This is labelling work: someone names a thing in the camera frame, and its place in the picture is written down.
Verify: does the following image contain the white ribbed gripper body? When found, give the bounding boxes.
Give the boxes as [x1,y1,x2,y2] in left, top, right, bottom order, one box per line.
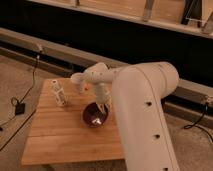
[93,83,110,104]

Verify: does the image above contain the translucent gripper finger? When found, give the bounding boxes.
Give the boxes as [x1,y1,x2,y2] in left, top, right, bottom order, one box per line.
[106,99,112,109]
[98,104,106,113]

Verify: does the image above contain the dark maroon ceramic bowl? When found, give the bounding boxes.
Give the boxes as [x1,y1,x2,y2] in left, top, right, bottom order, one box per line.
[82,102,109,127]

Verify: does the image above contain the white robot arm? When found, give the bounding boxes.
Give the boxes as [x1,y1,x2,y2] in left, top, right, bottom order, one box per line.
[71,62,180,171]

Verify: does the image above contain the white labelled bottle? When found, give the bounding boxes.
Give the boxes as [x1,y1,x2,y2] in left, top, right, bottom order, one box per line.
[51,79,67,107]

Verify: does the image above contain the wooden table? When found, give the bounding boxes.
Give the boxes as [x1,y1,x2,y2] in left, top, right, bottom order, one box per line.
[21,78,124,165]

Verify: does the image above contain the black power adapter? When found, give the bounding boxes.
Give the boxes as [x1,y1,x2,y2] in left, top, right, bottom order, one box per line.
[15,103,25,115]

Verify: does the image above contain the black cable at right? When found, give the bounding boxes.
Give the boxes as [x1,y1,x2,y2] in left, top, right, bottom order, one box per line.
[182,103,213,143]

